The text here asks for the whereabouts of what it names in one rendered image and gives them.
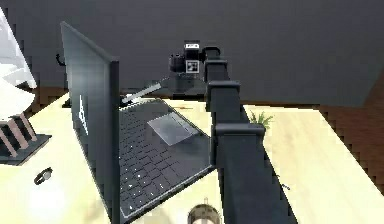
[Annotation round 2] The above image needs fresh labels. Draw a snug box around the pale wooden table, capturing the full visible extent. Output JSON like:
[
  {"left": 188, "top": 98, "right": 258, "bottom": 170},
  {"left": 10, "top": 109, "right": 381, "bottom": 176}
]
[{"left": 0, "top": 93, "right": 384, "bottom": 224}]

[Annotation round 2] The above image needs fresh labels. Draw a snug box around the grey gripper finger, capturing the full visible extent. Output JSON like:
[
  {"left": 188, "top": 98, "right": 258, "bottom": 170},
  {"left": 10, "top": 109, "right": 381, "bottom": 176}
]
[{"left": 120, "top": 82, "right": 163, "bottom": 106}]

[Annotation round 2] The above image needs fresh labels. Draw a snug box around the brown mug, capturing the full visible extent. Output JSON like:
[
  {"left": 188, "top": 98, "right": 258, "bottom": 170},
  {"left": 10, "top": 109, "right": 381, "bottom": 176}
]
[{"left": 187, "top": 199, "right": 222, "bottom": 224}]

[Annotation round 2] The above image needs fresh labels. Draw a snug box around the black open laptop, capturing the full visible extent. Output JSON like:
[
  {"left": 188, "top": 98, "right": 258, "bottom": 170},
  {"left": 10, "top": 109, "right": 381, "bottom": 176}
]
[{"left": 60, "top": 21, "right": 215, "bottom": 224}]

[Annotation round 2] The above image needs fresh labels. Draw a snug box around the small green house plant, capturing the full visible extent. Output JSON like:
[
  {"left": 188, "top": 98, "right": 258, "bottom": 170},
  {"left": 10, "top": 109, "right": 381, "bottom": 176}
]
[{"left": 249, "top": 111, "right": 275, "bottom": 130}]

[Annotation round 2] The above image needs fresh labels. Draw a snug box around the small black wristwatch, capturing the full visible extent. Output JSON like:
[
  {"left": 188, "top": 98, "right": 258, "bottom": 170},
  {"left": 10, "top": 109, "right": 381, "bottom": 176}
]
[{"left": 33, "top": 167, "right": 54, "bottom": 186}]

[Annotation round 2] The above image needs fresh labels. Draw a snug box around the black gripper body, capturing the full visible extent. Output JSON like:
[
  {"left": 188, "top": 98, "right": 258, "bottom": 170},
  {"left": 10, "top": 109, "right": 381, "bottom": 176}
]
[{"left": 168, "top": 52, "right": 206, "bottom": 96}]

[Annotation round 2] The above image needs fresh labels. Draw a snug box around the black hook handle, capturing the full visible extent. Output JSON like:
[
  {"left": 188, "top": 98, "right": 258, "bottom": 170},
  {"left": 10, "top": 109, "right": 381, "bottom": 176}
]
[{"left": 55, "top": 52, "right": 68, "bottom": 68}]

